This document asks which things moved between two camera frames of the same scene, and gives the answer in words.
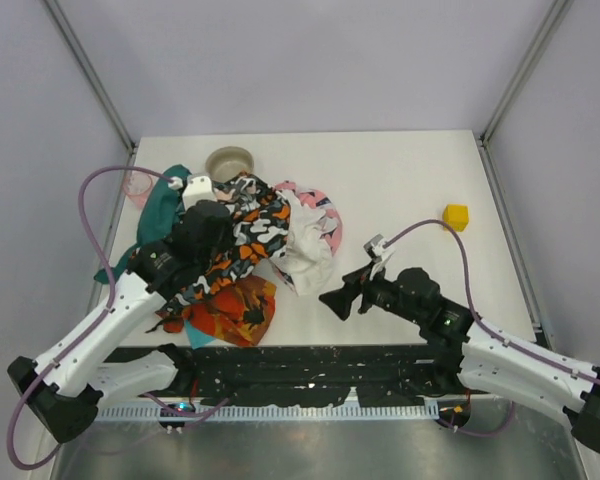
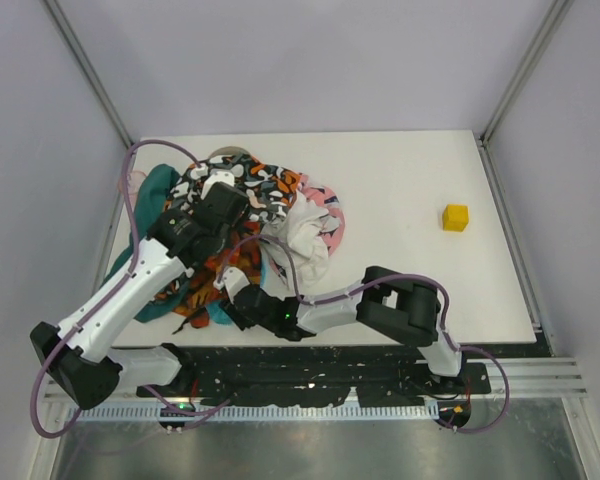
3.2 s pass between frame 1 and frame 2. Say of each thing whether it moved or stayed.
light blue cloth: moved
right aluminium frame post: stayed
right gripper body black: moved
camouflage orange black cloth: moved
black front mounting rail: stayed
